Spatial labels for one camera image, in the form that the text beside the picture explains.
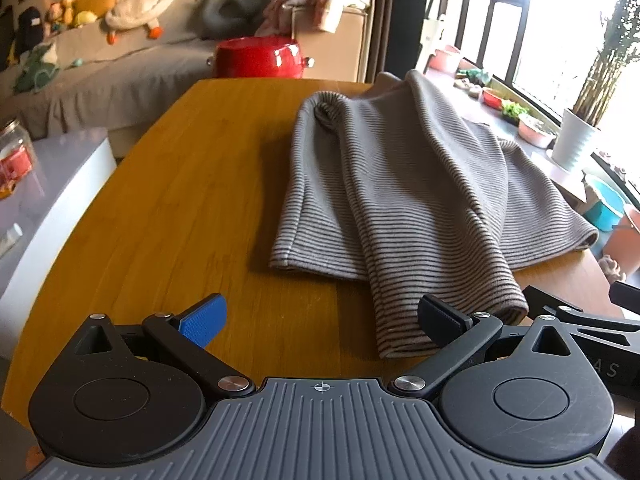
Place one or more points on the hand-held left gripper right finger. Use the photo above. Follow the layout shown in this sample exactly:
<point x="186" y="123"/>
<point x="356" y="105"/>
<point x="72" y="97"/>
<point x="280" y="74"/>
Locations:
<point x="440" y="322"/>

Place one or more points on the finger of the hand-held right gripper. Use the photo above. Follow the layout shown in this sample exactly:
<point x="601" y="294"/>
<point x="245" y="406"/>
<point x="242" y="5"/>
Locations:
<point x="626" y="293"/>
<point x="545" y="297"/>

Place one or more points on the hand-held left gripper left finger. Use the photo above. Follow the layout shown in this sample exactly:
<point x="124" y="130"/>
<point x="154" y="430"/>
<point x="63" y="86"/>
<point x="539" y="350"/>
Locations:
<point x="202" y="320"/>

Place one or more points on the grey striped sweater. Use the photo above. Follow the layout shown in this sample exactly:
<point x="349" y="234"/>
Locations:
<point x="400" y="190"/>

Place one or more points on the large pink flower pot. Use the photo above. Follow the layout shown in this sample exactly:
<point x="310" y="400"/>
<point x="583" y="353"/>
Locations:
<point x="625" y="240"/>

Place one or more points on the teal bucket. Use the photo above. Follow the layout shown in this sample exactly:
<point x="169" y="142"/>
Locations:
<point x="605" y="205"/>

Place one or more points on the pink metal bowl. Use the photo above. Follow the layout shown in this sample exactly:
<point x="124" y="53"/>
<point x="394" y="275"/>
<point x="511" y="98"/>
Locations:
<point x="536" y="132"/>

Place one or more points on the green plant tray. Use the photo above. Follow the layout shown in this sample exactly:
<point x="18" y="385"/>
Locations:
<point x="512" y="111"/>

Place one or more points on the grey side table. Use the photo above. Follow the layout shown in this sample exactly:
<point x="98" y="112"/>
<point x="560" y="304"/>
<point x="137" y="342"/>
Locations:
<point x="55" y="195"/>

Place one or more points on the red bowl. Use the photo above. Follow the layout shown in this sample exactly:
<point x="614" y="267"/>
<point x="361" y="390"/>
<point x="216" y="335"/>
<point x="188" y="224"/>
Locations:
<point x="492" y="97"/>

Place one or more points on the green toy figure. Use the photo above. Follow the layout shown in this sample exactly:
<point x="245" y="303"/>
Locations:
<point x="475" y="76"/>

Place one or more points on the green palm plant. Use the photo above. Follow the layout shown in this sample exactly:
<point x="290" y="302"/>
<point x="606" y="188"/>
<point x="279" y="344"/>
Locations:
<point x="612" y="50"/>

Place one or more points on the glass jar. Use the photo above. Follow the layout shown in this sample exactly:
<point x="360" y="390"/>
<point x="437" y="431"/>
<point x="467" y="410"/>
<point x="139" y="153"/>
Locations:
<point x="17" y="160"/>

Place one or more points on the grey sofa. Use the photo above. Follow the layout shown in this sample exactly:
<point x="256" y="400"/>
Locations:
<point x="125" y="75"/>

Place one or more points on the small pink bucket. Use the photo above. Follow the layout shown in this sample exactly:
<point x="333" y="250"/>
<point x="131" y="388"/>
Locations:
<point x="445" y="60"/>

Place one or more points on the red enamel pot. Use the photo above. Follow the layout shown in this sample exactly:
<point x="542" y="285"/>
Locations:
<point x="260" y="60"/>

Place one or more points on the beige box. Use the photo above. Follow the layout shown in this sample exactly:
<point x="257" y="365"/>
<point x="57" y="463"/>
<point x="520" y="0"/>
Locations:
<point x="345" y="45"/>

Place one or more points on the green plush toy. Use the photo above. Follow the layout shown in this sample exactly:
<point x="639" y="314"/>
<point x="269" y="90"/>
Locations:
<point x="35" y="70"/>

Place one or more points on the white stick vacuum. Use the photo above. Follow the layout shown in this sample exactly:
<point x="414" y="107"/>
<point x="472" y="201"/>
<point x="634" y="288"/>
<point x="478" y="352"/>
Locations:
<point x="435" y="15"/>

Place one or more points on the brown curtain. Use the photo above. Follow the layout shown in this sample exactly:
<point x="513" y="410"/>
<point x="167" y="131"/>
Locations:
<point x="400" y="15"/>

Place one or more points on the grey neck pillow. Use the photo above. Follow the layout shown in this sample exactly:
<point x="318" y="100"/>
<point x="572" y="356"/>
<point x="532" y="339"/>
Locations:
<point x="227" y="10"/>

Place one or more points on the small yellow plush toy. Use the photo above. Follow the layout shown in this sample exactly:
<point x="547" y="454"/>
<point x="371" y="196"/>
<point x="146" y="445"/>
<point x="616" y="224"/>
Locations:
<point x="85" y="18"/>

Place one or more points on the black plush toy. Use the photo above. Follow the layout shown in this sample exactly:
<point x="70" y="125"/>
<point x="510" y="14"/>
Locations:
<point x="29" y="30"/>

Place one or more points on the small colourful plush doll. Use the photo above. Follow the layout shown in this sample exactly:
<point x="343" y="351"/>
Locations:
<point x="60" y="12"/>

